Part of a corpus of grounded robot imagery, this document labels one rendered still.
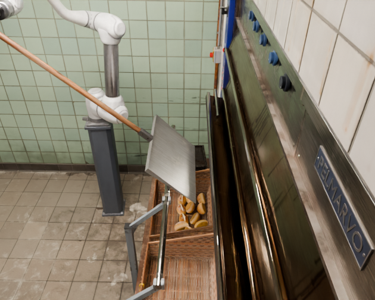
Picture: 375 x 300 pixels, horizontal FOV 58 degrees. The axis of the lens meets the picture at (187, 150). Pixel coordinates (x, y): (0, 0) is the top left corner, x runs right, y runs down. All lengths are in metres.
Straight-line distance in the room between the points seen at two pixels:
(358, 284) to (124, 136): 3.11
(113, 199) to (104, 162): 0.43
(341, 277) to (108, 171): 2.51
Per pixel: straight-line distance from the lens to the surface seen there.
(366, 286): 0.58
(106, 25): 2.31
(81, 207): 3.51
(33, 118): 3.70
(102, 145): 2.82
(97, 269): 3.00
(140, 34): 3.04
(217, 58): 2.70
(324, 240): 0.71
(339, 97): 0.61
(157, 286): 1.47
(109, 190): 3.14
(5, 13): 2.08
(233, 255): 1.26
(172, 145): 2.13
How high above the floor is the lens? 2.41
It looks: 36 degrees down
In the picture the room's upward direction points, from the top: 1 degrees clockwise
